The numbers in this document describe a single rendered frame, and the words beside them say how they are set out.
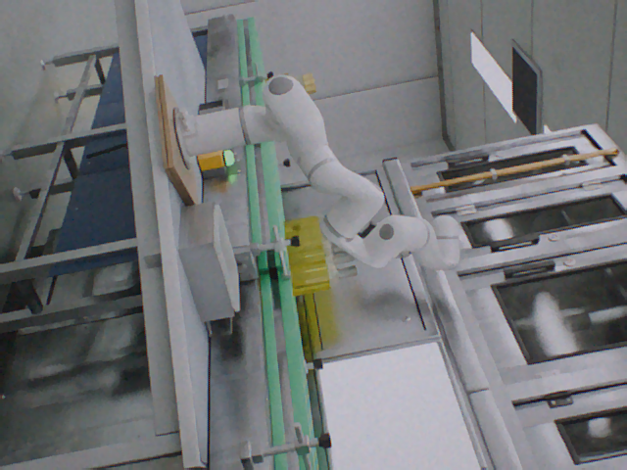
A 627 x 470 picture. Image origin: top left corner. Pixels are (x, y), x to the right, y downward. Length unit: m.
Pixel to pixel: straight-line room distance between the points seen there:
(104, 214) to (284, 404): 0.90
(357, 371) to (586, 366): 0.56
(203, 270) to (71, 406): 0.63
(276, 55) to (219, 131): 6.29
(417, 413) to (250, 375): 0.41
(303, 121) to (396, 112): 6.88
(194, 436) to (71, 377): 0.75
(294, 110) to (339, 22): 6.34
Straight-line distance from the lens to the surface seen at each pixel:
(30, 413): 2.18
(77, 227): 2.27
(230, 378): 1.73
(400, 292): 2.13
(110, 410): 2.08
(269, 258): 2.03
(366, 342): 1.99
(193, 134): 1.84
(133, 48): 2.01
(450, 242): 1.98
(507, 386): 1.90
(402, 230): 1.75
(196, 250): 1.67
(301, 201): 2.63
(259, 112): 1.86
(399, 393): 1.86
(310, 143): 1.72
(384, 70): 8.34
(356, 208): 1.71
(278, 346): 1.80
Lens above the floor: 1.06
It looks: level
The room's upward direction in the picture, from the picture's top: 79 degrees clockwise
